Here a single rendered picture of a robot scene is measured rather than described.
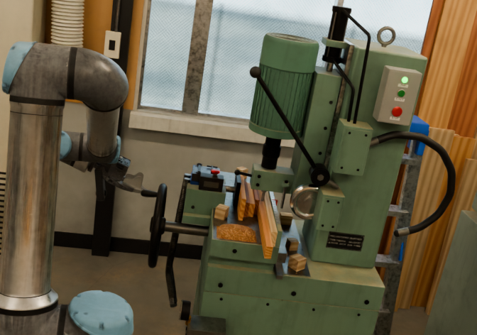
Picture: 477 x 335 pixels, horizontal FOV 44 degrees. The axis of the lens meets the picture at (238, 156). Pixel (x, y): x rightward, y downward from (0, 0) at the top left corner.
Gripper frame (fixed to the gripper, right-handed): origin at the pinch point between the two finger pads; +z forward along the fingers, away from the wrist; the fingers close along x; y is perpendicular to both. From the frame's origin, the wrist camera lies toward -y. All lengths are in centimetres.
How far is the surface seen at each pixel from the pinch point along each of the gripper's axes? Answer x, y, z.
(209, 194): -3.1, 11.0, 19.4
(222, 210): -11.7, 11.2, 24.4
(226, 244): -26.1, 7.3, 27.5
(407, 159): 56, 45, 100
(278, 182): -6.6, 26.7, 37.2
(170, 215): 123, -58, 30
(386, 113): -20, 65, 50
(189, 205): -3.1, 4.2, 15.4
